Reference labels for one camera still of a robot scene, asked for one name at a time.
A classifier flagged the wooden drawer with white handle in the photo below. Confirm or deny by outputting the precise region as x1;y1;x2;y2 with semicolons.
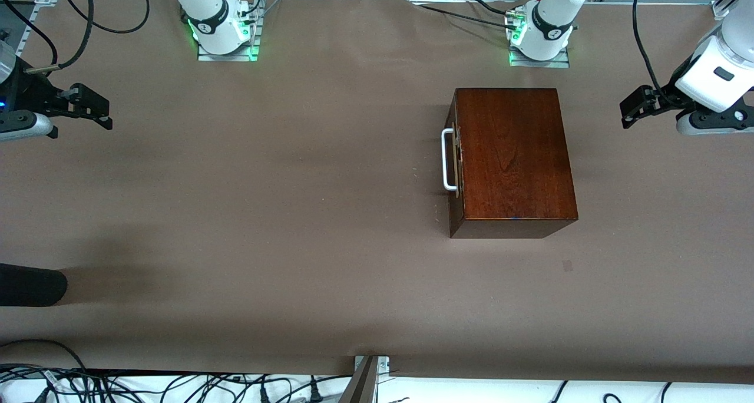
441;120;465;199

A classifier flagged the dark brown wooden cabinet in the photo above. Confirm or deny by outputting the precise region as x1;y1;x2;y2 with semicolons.
449;87;579;240

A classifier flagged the brown table cover sheet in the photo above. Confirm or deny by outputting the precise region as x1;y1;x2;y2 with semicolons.
0;0;754;385

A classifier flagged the black rounded object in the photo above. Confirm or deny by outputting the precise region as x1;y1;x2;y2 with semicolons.
0;263;68;308

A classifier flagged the perforated aluminium rail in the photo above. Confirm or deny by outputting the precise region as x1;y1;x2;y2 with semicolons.
24;0;61;38

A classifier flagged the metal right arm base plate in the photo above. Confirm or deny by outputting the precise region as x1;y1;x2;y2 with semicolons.
197;0;262;62

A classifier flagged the small metal bracket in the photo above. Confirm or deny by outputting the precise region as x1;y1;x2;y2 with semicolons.
354;355;391;376

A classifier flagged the dark metal post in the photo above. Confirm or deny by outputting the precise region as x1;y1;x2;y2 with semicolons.
338;356;381;403

